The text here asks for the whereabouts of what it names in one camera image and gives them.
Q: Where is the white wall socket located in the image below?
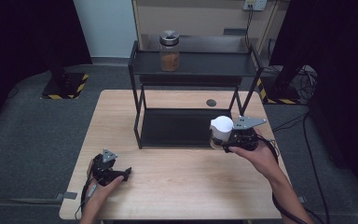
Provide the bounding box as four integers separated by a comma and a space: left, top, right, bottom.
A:
242, 0, 269, 12

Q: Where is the dark curtain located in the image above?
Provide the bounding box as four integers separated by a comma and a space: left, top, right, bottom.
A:
268, 0, 358, 202
0, 0, 93, 136

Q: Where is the white cup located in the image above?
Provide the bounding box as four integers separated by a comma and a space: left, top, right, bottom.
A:
209, 115, 235, 151

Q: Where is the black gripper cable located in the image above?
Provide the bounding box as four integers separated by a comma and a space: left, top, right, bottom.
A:
74, 178, 98, 221
255, 133, 310, 224

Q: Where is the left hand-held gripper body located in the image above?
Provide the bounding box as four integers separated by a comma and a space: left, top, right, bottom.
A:
90, 148, 122, 188

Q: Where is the person's left hand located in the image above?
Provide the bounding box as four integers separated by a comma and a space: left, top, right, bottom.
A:
85, 159, 126, 205

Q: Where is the person's right hand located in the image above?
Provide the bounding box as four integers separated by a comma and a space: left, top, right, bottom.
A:
228, 129, 282, 183

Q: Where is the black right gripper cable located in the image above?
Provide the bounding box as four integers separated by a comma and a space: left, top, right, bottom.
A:
255, 133, 310, 224

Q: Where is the beige wooden cabinet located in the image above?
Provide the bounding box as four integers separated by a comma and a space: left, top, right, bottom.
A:
131, 0, 282, 54

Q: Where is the tangle of floor cables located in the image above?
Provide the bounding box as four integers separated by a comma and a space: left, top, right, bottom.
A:
292, 65, 319, 101

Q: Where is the black metal two-tier rack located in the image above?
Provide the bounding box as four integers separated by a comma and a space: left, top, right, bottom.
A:
128, 34, 266, 149

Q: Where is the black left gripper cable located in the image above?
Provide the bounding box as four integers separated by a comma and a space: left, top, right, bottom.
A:
74, 178, 98, 221

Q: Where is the black floor cable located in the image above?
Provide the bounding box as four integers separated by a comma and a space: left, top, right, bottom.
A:
271, 111, 332, 224

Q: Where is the black socket cable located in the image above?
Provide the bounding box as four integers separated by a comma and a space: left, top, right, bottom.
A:
244, 5, 254, 49

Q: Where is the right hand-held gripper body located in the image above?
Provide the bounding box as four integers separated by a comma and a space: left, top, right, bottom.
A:
226, 115, 268, 153

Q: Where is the black stand with striped base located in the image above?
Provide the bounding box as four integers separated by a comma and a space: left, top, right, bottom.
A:
40, 46, 90, 101
255, 62, 302, 105

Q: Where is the glass jar with brown powder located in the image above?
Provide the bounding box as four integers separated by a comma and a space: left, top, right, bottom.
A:
158, 29, 181, 73

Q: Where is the gray tape strip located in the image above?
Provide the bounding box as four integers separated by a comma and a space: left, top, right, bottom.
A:
55, 191, 78, 201

